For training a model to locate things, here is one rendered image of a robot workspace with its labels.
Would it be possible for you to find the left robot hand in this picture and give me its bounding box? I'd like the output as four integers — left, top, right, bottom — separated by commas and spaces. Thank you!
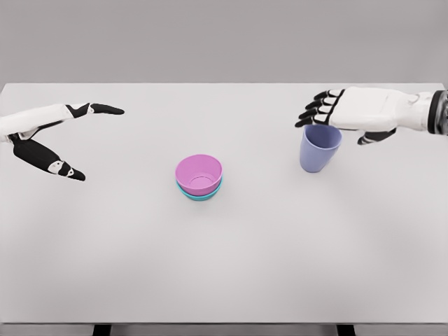
0, 102, 125, 183

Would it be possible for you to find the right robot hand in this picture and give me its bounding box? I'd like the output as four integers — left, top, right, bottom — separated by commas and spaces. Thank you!
295, 87, 417, 146

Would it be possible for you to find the purple cup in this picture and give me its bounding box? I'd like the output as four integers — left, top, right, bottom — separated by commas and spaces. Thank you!
299, 125, 343, 174

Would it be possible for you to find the pink bowl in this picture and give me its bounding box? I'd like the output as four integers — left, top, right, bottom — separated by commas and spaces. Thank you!
174, 154, 224, 196

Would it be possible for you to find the teal bowl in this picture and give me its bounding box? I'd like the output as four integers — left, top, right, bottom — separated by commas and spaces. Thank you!
176, 177, 223, 204

